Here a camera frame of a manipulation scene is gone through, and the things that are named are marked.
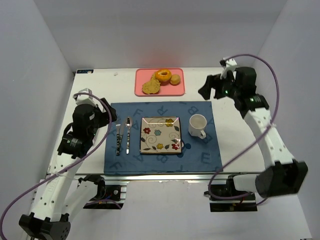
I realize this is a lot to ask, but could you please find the round bread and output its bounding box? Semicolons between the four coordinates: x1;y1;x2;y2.
142;79;161;95

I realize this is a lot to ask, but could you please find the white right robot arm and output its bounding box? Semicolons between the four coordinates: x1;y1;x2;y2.
198;67;308;200

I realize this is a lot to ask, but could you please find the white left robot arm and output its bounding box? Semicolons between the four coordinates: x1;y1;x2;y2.
19;102;117;240

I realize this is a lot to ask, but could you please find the small round bun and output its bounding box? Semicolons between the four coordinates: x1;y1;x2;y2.
170;74;181;86

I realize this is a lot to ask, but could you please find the white ceramic mug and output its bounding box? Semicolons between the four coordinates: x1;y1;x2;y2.
188;114;207;139

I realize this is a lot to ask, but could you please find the blue letter placemat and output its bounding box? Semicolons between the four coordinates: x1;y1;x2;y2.
104;101;222;176

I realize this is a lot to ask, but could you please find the pink plastic tray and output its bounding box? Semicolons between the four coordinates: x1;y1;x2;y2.
134;67;186;97

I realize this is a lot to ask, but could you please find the square floral plate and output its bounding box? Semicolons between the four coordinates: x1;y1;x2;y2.
140;116;182;155

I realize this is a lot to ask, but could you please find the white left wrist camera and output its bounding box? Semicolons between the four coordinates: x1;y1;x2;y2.
73;94;104;112

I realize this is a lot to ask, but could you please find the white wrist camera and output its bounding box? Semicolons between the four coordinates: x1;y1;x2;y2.
73;94;104;112
219;57;238;79

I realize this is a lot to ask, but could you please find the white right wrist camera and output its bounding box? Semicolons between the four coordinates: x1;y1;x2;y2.
219;57;238;79

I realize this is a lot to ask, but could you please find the patterned handle spoon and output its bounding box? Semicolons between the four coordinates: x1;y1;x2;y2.
126;116;133;155

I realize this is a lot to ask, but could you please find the glazed ring donut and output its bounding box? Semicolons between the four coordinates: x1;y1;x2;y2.
155;69;172;82

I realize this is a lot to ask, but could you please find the aluminium table frame rail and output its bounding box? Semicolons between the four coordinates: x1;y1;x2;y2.
73;172;259;182

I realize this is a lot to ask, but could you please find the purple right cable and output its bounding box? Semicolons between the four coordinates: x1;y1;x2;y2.
208;53;280;206

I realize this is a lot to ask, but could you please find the purple cable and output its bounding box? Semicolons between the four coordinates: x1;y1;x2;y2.
208;53;280;206
0;92;122;235

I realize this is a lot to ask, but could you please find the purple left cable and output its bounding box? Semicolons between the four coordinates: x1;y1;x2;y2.
0;92;122;235

